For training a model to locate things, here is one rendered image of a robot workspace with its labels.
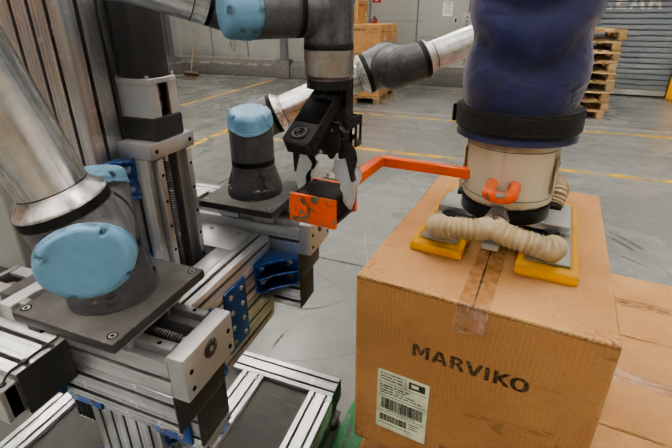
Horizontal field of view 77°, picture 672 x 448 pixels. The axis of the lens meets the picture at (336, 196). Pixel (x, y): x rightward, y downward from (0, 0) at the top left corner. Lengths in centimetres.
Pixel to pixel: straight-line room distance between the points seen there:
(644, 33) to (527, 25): 959
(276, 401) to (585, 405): 116
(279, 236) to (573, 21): 80
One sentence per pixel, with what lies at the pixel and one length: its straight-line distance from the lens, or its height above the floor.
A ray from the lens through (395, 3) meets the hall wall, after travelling 1043.
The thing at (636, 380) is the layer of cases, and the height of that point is 54.
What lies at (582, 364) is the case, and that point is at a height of 103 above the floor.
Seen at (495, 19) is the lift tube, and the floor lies 149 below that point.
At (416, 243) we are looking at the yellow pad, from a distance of 83.
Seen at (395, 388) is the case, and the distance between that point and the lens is 88.
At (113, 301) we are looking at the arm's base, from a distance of 81.
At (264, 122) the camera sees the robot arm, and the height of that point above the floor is 124.
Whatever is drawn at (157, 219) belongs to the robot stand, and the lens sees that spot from 100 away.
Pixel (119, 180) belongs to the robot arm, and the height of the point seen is 125.
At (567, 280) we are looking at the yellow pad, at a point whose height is 109.
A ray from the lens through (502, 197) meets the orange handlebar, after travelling 77.
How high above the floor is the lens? 149
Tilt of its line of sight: 23 degrees down
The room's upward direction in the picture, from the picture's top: straight up
